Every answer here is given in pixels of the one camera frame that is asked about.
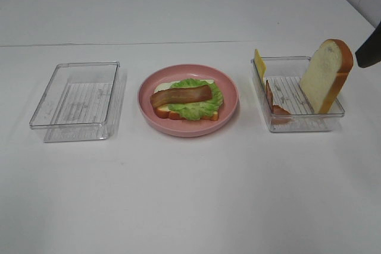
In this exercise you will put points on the left clear plastic tray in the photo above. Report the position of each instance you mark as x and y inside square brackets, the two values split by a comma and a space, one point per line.
[80, 103]

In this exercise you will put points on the yellow cheese slice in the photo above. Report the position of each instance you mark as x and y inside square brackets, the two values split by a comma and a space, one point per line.
[260, 65]

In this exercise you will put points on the right clear plastic tray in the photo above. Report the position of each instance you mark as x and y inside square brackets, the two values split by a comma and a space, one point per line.
[283, 75]

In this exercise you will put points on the bread slice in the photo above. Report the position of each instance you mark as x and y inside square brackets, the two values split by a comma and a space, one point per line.
[326, 74]
[163, 112]

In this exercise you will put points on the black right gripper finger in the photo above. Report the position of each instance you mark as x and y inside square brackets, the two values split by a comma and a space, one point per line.
[369, 52]

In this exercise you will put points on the bacon strip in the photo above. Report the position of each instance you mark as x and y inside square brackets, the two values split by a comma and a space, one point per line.
[279, 114]
[181, 95]

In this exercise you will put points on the pink round plate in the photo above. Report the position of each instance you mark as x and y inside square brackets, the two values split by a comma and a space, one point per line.
[186, 128]

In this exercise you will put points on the clear plastic tray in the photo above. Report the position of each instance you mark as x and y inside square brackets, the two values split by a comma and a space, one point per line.
[80, 103]
[283, 75]

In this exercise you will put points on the green lettuce leaf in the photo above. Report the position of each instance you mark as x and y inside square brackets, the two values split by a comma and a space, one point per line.
[193, 109]

